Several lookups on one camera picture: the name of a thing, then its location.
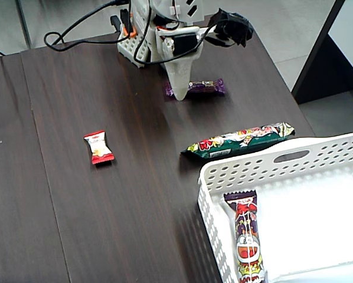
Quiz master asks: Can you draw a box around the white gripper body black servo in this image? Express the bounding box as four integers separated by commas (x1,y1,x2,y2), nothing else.
155,25,209,65

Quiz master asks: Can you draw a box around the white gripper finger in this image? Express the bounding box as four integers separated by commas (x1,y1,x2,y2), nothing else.
179,58,195,101
164,60,182,101

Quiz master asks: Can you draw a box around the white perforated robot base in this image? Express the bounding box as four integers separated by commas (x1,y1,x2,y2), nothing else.
117,28,151,68

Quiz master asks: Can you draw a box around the white perforated plastic basket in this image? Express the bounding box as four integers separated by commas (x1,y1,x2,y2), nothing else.
197,131,353,283

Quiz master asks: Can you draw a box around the purple candy bar wrapper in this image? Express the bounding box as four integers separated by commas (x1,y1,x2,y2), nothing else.
164,78,227,101

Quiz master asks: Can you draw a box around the green cartoon snack stick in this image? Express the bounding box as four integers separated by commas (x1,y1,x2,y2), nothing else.
181,121,295,162

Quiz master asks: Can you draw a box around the red white candy packet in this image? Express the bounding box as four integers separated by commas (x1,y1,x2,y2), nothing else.
83,130,115,165

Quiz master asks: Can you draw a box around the dark cabinet with white panel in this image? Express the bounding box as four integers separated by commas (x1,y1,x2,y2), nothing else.
291,0,353,104

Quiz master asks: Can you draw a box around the purple cartoon snack stick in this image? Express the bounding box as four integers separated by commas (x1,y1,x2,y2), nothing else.
223,189,267,283

